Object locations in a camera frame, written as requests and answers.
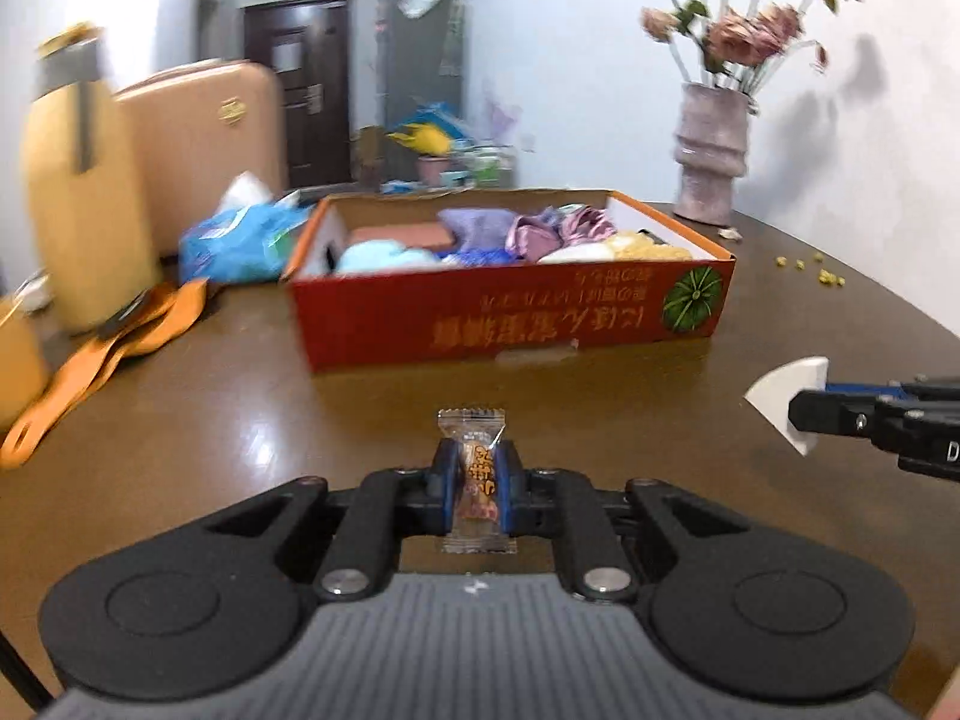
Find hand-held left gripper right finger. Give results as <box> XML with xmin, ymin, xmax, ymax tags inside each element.
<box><xmin>498</xmin><ymin>440</ymin><xmax>752</xmax><ymax>604</ymax></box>

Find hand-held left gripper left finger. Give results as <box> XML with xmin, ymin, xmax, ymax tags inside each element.
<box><xmin>197</xmin><ymin>439</ymin><xmax>461</xmax><ymax>604</ymax></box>

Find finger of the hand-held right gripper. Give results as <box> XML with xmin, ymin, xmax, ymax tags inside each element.
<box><xmin>823</xmin><ymin>373</ymin><xmax>960</xmax><ymax>406</ymax></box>
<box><xmin>787</xmin><ymin>388</ymin><xmax>960</xmax><ymax>458</ymax></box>

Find clear candy packet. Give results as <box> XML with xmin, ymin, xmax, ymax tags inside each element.
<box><xmin>437</xmin><ymin>407</ymin><xmax>519</xmax><ymax>557</ymax></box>

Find white wedge-shaped sponge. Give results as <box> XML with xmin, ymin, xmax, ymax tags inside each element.
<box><xmin>744</xmin><ymin>356</ymin><xmax>830</xmax><ymax>457</ymax></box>

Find red cardboard box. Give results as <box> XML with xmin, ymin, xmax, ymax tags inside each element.
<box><xmin>281</xmin><ymin>190</ymin><xmax>739</xmax><ymax>374</ymax></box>

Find light blue fluffy plush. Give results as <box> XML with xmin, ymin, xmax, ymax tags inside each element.
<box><xmin>335</xmin><ymin>240</ymin><xmax>445</xmax><ymax>275</ymax></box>

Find yellow plush toy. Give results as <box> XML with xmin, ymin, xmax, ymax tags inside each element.
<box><xmin>604</xmin><ymin>231</ymin><xmax>695</xmax><ymax>263</ymax></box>

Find pink satin scrunchie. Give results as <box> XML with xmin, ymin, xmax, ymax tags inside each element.
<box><xmin>506</xmin><ymin>206</ymin><xmax>618</xmax><ymax>264</ymax></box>

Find purple drawstring pouch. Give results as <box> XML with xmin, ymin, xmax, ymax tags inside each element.
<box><xmin>437</xmin><ymin>208</ymin><xmax>527</xmax><ymax>254</ymax></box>

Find scattered yellow flower buds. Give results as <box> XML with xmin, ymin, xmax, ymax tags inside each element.
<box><xmin>775</xmin><ymin>253</ymin><xmax>848</xmax><ymax>288</ymax></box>

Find pink stone vase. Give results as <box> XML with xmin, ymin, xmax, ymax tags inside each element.
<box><xmin>673</xmin><ymin>82</ymin><xmax>752</xmax><ymax>227</ymax></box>

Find blue tissue pack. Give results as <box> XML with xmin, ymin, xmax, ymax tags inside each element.
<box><xmin>178</xmin><ymin>172</ymin><xmax>313</xmax><ymax>287</ymax></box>

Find brown cardboard carton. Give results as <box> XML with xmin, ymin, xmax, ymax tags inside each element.
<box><xmin>352</xmin><ymin>126</ymin><xmax>386</xmax><ymax>193</ymax></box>

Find blue and yellow toy pile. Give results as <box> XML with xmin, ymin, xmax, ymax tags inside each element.
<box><xmin>386</xmin><ymin>101</ymin><xmax>470</xmax><ymax>159</ymax></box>

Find bunch of dried pink roses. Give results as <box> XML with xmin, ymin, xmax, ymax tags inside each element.
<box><xmin>609</xmin><ymin>0</ymin><xmax>870</xmax><ymax>95</ymax></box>

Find purple lavender bunch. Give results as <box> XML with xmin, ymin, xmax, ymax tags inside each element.
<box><xmin>480</xmin><ymin>82</ymin><xmax>523</xmax><ymax>140</ymax></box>

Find dark brown entrance door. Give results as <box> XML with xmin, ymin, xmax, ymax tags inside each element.
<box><xmin>242</xmin><ymin>0</ymin><xmax>354</xmax><ymax>189</ymax></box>

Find peach ribbed suitcase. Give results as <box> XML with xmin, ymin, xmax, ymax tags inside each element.
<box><xmin>112</xmin><ymin>58</ymin><xmax>287</xmax><ymax>257</ymax></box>

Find grey refrigerator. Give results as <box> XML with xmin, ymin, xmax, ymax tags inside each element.
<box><xmin>382</xmin><ymin>0</ymin><xmax>470</xmax><ymax>130</ymax></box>

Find yellow mug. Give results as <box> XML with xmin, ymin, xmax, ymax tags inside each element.
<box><xmin>0</xmin><ymin>296</ymin><xmax>50</xmax><ymax>433</ymax></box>

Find white folded umbrella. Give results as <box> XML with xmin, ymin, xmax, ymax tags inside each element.
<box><xmin>442</xmin><ymin>0</ymin><xmax>470</xmax><ymax>77</ymax></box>

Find yellow thermos jug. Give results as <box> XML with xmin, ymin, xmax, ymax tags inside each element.
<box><xmin>21</xmin><ymin>26</ymin><xmax>163</xmax><ymax>335</ymax></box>

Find wire rack with bottles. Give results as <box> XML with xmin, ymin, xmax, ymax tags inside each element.
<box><xmin>450</xmin><ymin>146</ymin><xmax>519</xmax><ymax>189</ymax></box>

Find orange strap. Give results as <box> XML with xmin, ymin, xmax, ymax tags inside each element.
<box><xmin>0</xmin><ymin>277</ymin><xmax>210</xmax><ymax>470</ymax></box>

